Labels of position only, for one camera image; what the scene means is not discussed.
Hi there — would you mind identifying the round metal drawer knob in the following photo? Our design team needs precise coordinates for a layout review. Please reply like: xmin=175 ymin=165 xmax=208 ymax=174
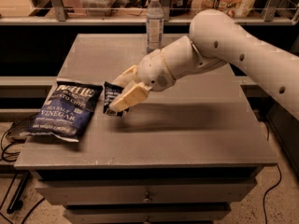
xmin=143 ymin=192 xmax=152 ymax=203

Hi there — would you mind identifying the black cables left floor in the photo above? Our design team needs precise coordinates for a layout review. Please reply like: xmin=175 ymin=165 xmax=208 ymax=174
xmin=0 ymin=114 xmax=46 ymax=224

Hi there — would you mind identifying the grey drawer cabinet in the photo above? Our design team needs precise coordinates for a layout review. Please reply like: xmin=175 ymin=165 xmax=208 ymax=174
xmin=13 ymin=33 xmax=278 ymax=224

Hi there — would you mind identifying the blue kettle chip bag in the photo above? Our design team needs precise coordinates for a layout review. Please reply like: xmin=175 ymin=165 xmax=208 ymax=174
xmin=25 ymin=78 xmax=104 ymax=143

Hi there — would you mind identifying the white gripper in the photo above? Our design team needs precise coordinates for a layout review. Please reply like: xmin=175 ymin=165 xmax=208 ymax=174
xmin=109 ymin=49 xmax=176 ymax=112

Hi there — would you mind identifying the clear plastic water bottle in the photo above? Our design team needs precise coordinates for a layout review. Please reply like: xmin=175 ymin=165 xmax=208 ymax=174
xmin=146 ymin=0 xmax=164 ymax=53

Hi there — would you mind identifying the dark blue rxbar wrapper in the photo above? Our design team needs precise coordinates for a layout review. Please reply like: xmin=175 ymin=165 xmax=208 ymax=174
xmin=103 ymin=82 xmax=129 ymax=117

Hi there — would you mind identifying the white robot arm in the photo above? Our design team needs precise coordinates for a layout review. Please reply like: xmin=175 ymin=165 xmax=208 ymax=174
xmin=109 ymin=9 xmax=299 ymax=119

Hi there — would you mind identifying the black cable right floor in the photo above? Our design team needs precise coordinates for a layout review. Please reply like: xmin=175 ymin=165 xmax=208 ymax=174
xmin=255 ymin=110 xmax=283 ymax=224

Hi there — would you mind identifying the grey metal shelf rail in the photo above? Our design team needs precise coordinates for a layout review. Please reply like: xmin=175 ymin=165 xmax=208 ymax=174
xmin=0 ymin=0 xmax=299 ymax=25

